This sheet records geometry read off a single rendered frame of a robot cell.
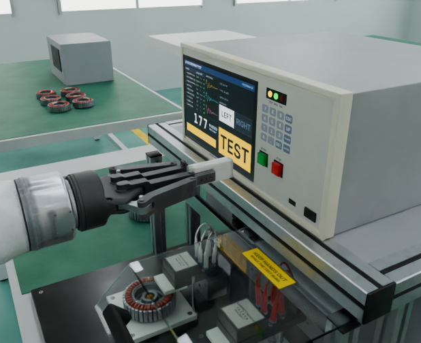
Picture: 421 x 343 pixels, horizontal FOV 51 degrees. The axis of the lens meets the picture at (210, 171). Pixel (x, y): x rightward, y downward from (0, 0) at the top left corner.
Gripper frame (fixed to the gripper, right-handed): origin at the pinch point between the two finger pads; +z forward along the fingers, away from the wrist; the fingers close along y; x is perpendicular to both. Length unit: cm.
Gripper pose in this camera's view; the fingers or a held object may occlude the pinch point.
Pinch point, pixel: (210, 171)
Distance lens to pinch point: 65.4
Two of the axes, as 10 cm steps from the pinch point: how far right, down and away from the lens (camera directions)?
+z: 8.7, -2.0, 4.4
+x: 0.0, -9.1, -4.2
